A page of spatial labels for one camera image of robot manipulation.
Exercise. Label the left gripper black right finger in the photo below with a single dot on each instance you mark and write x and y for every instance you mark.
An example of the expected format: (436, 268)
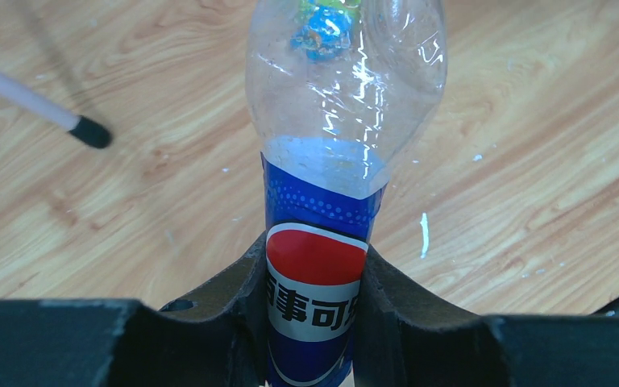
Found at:
(407, 336)

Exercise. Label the coloured toy brick stack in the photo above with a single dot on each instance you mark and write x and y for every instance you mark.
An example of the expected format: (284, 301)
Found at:
(325, 28)

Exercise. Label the clear Pepsi bottle blue label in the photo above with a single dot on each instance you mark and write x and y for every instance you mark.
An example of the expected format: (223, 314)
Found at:
(330, 133)

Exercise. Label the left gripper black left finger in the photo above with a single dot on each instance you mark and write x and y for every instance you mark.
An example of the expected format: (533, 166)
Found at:
(215, 335)

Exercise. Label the pink music stand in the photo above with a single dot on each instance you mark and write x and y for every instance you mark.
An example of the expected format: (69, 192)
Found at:
(86, 130)

